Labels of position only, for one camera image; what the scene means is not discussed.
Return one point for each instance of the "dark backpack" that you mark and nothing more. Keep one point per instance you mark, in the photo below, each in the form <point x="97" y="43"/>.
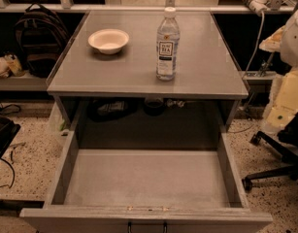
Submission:
<point x="42" y="36"/>

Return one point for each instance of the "white cap on shelf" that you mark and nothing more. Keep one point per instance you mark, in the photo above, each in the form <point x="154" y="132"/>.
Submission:
<point x="4" y="68"/>

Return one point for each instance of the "clear plastic tea bottle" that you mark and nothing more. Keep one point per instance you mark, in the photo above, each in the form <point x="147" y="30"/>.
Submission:
<point x="167" y="42"/>

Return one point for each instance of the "metal clamp stand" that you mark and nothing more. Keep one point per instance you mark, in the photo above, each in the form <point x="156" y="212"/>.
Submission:
<point x="265" y="66"/>

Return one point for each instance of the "open grey top drawer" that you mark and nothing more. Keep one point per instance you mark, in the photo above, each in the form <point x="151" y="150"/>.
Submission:
<point x="101" y="191"/>

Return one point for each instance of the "grey cabinet with top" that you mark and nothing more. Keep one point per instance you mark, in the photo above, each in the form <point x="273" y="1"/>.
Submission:
<point x="207" y="81"/>

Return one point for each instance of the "black drawer handle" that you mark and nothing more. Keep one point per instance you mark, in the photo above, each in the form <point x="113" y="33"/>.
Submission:
<point x="147" y="228"/>

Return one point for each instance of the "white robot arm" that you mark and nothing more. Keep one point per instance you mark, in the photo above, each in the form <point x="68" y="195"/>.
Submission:
<point x="283" y="105"/>

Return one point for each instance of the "white power strip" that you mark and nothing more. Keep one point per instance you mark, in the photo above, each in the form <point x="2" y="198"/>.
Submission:
<point x="257" y="6"/>

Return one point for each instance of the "white bowl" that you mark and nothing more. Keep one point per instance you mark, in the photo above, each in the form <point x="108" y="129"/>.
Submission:
<point x="108" y="41"/>

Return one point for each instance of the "black object at left edge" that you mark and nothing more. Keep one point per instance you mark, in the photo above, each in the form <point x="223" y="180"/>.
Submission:
<point x="8" y="130"/>

